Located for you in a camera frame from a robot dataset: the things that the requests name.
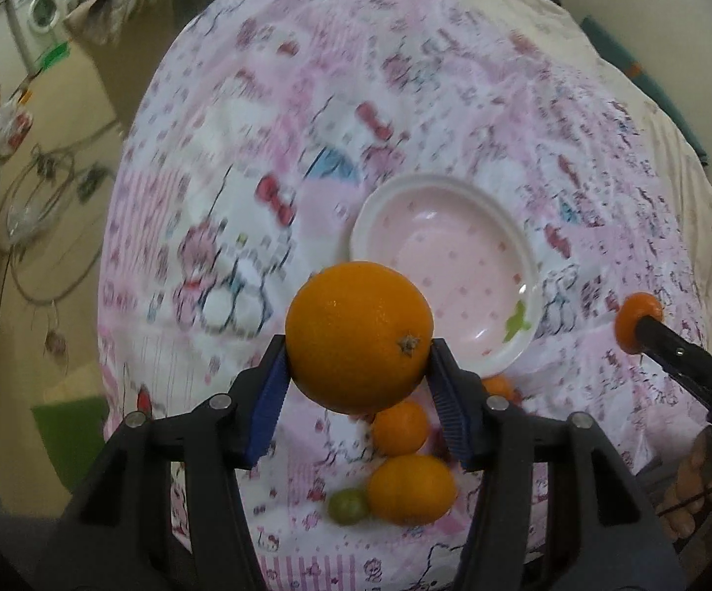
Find small tangerine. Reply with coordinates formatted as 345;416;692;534
482;375;516;401

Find large orange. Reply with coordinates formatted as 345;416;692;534
285;262;433;415
365;454;457;525

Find green tomato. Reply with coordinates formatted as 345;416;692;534
326;488;369;525

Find medium mandarin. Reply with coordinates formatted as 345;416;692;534
371;400;429;458

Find small mandarin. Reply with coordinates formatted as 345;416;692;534
614;292;663;355

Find person's right hand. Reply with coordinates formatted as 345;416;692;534
658;427;712;542

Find green mat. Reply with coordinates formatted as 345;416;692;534
32;396;109;493

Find pink white plate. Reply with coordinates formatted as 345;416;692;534
349;173;543;376

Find pink cartoon bed sheet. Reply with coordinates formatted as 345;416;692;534
96;0;712;591

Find white washing machine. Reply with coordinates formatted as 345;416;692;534
5;0;71;76

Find cables on floor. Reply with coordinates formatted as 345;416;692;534
0;119;125;371

